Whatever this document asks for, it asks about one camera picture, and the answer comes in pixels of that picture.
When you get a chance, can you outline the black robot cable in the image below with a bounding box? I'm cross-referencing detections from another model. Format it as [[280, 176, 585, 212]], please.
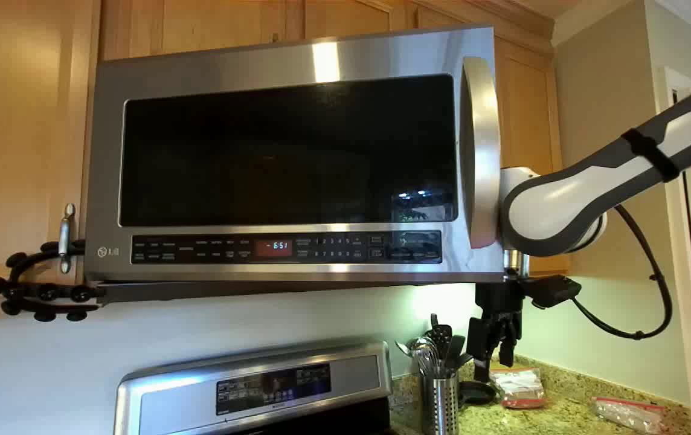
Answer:
[[569, 157, 691, 344]]

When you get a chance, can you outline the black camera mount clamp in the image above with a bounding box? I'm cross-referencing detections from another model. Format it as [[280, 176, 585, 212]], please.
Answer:
[[0, 238, 106, 325]]

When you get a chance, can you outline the stainless microwave door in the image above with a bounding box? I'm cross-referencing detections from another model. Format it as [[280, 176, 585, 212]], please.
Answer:
[[84, 24, 510, 285]]

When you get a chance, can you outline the metal cabinet handle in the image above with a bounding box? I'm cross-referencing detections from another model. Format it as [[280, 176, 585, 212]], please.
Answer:
[[56, 200, 80, 276]]

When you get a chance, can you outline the stainless steel stove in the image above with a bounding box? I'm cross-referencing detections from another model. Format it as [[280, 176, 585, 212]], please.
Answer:
[[113, 336, 396, 435]]

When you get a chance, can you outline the black round object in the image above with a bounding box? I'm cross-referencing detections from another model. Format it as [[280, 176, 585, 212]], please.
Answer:
[[457, 378, 497, 408]]

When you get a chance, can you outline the large wooden cabinet door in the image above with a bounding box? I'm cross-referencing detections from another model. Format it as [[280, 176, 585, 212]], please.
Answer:
[[493, 33, 572, 278], [0, 0, 104, 302]]

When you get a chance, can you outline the silver kitchen utensil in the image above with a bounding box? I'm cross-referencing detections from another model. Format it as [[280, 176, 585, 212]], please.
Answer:
[[394, 336, 437, 380]]

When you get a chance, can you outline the black kitchen utensil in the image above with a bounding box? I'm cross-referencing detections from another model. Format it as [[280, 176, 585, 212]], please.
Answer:
[[424, 311, 454, 378], [447, 325, 485, 380]]

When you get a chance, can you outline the steel utensil holder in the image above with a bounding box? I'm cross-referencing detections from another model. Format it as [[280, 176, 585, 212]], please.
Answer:
[[427, 369, 463, 435]]

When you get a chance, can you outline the stainless microwave body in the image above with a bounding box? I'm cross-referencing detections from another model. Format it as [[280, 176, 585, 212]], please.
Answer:
[[93, 270, 524, 304]]

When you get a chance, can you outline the small wooden cabinet door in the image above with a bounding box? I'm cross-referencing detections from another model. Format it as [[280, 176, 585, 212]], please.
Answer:
[[301, 0, 412, 43], [102, 0, 307, 64]]

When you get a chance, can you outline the red food packet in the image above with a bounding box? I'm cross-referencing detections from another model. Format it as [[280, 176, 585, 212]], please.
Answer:
[[491, 366, 549, 410], [593, 395, 678, 435]]

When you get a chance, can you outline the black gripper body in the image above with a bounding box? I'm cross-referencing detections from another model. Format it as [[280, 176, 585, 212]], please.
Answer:
[[473, 278, 527, 339]]

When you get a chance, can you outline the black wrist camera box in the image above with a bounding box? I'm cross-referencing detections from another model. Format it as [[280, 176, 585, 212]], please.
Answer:
[[524, 273, 585, 311]]

